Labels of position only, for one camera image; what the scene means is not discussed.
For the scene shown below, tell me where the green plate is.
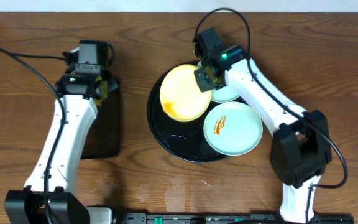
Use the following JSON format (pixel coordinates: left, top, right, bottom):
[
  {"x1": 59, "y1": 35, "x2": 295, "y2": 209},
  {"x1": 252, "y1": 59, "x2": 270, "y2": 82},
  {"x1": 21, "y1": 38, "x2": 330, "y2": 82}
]
[
  {"x1": 196, "y1": 73, "x2": 239, "y2": 103},
  {"x1": 203, "y1": 101, "x2": 263, "y2": 156}
]

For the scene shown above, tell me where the yellow plate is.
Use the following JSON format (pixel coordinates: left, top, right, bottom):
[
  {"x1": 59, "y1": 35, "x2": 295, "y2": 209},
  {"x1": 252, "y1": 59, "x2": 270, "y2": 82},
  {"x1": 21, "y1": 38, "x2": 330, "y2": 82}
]
[{"x1": 160, "y1": 64, "x2": 212, "y2": 122}]

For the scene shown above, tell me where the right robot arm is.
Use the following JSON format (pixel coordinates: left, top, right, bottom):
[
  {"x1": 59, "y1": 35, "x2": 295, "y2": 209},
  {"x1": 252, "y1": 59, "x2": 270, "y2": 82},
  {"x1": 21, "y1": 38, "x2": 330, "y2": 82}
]
[{"x1": 193, "y1": 29, "x2": 332, "y2": 223}]

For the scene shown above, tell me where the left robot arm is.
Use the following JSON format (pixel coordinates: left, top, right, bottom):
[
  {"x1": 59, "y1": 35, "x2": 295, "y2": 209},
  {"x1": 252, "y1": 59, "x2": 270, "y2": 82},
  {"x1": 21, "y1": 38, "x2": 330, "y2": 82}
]
[{"x1": 0, "y1": 40, "x2": 119, "y2": 223}]

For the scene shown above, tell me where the rectangular black tray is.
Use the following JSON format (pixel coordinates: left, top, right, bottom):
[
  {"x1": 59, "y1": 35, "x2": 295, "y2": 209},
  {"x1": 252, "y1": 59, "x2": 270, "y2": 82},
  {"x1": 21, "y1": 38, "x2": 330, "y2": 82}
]
[{"x1": 81, "y1": 80, "x2": 122, "y2": 159}]

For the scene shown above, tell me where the round black tray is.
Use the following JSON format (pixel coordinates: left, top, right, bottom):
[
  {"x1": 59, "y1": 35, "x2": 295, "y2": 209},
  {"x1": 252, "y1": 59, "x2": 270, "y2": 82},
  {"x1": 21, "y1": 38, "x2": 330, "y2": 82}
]
[{"x1": 147, "y1": 72, "x2": 227, "y2": 162}]

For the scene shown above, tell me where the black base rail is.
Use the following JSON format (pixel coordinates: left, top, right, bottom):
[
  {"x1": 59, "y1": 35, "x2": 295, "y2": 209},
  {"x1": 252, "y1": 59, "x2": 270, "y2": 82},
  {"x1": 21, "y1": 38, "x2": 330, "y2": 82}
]
[{"x1": 113, "y1": 212, "x2": 356, "y2": 224}]

